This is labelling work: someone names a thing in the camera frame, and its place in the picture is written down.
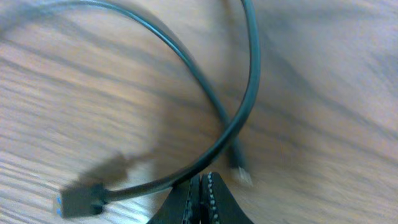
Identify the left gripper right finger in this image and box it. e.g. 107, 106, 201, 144
201, 172, 253, 224

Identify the long black cable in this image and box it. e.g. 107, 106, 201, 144
0, 0, 262, 218

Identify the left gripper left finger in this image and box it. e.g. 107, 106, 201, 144
147, 175, 201, 224

